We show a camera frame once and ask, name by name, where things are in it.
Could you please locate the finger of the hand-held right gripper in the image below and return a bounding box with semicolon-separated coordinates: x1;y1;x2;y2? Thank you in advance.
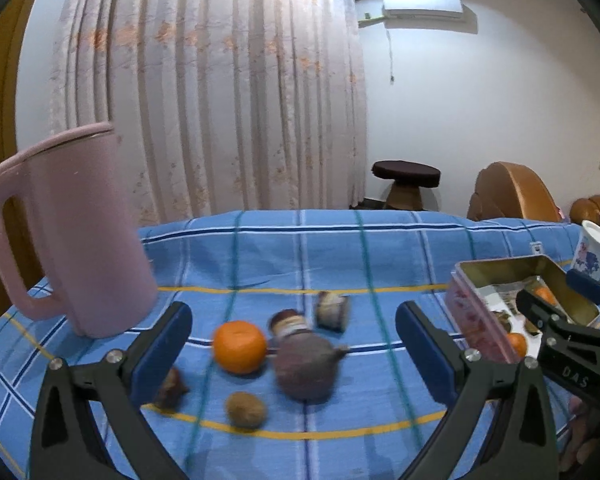
566;270;600;311
516;289;600;350

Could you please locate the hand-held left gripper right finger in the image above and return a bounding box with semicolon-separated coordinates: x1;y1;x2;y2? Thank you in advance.
395;301;567;480

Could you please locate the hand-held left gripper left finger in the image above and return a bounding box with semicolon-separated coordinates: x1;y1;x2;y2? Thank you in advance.
28;301;194;480

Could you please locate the orange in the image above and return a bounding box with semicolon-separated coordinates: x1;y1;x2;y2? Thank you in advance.
212;320;268;375
506;332;528;361
534;286;561;308

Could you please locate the brown round fruit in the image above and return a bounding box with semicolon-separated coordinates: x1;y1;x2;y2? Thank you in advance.
152;366;190;411
225;391;267;430

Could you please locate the pink tin box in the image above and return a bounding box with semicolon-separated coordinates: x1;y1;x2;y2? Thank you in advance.
445;254;600;365

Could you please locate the purple passion fruit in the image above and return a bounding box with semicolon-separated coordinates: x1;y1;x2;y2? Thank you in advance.
272;332;351;402

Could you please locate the small jar with dark label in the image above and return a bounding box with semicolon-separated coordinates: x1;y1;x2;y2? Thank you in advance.
270;309;308;347

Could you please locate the person's right hand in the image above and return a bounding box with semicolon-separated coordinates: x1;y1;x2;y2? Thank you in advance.
560;395;600;473

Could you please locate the white floral mug with lid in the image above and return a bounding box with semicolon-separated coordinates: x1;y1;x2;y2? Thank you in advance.
571;220;600;281

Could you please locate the white paper insert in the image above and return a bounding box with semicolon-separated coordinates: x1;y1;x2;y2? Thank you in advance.
480;282;523;316

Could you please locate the brown leather sofa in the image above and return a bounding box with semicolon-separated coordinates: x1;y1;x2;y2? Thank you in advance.
570;195;600;231

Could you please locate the brown leather armchair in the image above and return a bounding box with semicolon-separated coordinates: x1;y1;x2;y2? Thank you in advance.
467;161;565;223

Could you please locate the blue plaid blanket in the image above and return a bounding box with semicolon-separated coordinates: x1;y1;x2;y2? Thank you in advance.
0;208;600;480

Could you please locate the pink plastic pitcher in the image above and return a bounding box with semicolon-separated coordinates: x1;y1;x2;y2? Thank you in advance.
0;121;158;339

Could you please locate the dark round stool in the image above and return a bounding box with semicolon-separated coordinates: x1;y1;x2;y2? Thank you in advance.
371;160;441;211

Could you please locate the beige floral curtain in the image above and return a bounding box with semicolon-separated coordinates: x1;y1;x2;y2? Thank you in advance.
47;0;370;228

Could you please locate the white air conditioner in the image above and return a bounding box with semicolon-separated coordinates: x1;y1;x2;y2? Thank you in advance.
381;0;465;21

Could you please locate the air conditioner power cable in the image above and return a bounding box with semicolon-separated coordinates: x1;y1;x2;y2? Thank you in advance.
386;27;397;83

